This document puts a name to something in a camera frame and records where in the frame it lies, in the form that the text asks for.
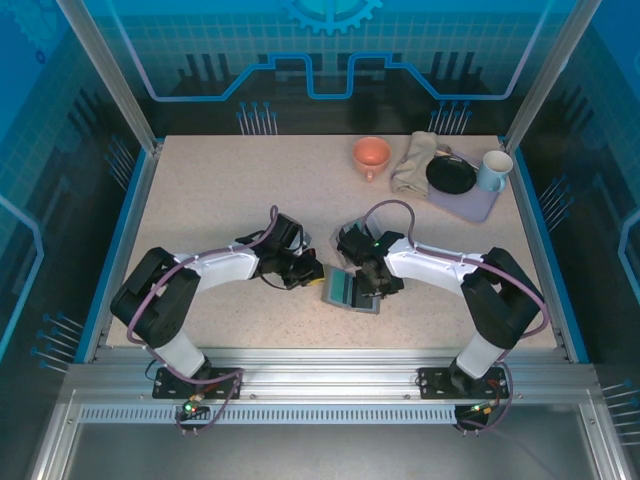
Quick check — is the clear plastic card box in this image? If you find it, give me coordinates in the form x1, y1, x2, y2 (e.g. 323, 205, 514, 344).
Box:
331, 217, 381, 264

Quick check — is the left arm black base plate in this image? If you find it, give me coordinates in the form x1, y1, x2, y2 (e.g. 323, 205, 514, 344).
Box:
152, 366, 245, 401

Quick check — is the aluminium frame post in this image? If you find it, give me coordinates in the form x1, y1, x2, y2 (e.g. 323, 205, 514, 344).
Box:
55, 0, 164, 156
502, 0, 592, 151

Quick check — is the orange cup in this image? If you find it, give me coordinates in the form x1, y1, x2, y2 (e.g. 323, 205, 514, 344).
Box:
352, 136, 392, 184

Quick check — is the lavender tray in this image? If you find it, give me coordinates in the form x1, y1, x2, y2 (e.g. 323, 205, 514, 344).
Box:
427, 149, 504, 225

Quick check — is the cable connector with green light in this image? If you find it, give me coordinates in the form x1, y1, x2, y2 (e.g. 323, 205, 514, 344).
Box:
180, 393, 210, 417

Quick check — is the slotted cable duct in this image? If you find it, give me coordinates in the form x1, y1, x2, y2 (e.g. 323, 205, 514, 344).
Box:
77, 405, 459, 426

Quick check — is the black plate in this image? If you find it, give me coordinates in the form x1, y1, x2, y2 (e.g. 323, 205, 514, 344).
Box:
425, 154, 477, 196

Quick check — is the grey card holder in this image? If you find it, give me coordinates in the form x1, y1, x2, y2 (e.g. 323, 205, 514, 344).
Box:
319, 264, 385, 317

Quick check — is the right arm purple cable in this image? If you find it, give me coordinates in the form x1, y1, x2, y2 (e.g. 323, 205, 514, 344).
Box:
360, 199, 547, 437

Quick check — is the aluminium front rail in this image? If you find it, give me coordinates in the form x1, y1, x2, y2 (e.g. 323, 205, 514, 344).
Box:
64, 347, 599, 407

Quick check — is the light blue mug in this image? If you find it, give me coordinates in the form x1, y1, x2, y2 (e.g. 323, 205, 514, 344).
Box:
475, 149, 515, 194

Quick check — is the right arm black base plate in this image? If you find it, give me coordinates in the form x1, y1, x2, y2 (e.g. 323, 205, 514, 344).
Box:
417, 366, 510, 401

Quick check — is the cable connector with orange wires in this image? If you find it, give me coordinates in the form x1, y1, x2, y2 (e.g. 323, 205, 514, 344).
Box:
468, 399, 502, 419

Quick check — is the beige folded cloth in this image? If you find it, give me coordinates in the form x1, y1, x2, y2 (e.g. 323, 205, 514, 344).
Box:
389, 130, 439, 199

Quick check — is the aluminium side rail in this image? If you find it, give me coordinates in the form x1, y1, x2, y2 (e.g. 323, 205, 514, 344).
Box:
82, 142, 164, 364
502, 139, 576, 364

